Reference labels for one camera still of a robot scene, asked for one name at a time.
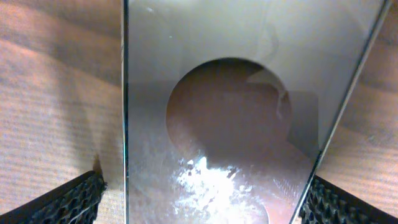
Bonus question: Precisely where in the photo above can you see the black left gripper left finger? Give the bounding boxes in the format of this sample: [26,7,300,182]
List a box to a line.
[1,170,107,224]

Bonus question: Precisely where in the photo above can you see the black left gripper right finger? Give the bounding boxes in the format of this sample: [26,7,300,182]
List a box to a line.
[298,175,397,224]

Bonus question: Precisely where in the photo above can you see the Samsung Galaxy smartphone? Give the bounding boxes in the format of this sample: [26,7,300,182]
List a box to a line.
[122,0,391,223]

